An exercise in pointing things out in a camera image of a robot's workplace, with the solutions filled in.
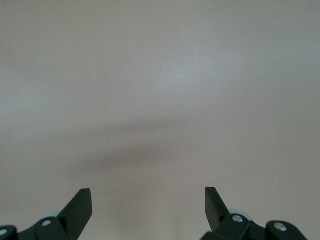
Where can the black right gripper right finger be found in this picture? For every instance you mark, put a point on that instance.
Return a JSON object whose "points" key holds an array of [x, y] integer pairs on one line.
{"points": [[217, 215]]}

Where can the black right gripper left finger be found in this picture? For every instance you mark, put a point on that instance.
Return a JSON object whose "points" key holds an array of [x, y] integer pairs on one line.
{"points": [[72, 220]]}

